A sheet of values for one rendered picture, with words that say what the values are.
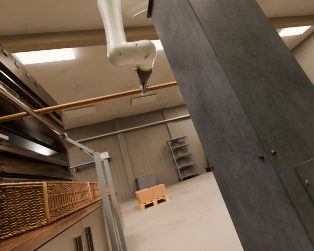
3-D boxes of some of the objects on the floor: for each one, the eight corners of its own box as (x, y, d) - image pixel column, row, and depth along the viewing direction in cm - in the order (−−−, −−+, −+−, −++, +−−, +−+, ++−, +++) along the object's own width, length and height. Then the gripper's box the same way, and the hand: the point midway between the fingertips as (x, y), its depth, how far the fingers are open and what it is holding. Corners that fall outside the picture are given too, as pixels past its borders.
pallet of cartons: (138, 205, 473) (134, 191, 484) (162, 196, 490) (158, 184, 501) (140, 211, 374) (135, 193, 385) (169, 199, 392) (164, 184, 403)
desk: (154, 190, 805) (149, 174, 828) (160, 191, 665) (154, 172, 688) (138, 195, 785) (134, 179, 808) (141, 198, 645) (136, 177, 668)
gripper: (134, 61, 95) (134, 84, 117) (141, 83, 91) (140, 103, 113) (146, 59, 97) (144, 82, 119) (154, 81, 92) (150, 101, 114)
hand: (142, 89), depth 113 cm, fingers closed on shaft, 3 cm apart
